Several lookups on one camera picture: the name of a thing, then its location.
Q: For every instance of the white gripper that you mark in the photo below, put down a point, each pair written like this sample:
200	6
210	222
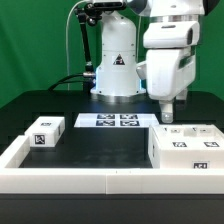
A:
170	61

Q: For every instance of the white cabinet door panel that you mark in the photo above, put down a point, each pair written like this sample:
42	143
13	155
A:
204	137
169	137

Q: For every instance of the white cabinet body box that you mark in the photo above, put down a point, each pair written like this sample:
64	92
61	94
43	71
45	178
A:
184	158

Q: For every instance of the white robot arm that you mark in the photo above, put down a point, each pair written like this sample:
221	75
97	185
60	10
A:
116	75

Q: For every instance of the white cabinet top block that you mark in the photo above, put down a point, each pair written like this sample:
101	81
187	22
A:
46	131

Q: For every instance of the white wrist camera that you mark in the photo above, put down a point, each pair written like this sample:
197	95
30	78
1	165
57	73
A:
141	69

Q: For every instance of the white marker base plate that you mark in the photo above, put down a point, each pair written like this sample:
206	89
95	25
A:
115	120

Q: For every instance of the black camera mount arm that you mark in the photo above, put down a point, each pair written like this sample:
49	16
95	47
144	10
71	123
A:
86	15

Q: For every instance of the white U-shaped fence wall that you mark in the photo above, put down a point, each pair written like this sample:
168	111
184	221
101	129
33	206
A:
14	179

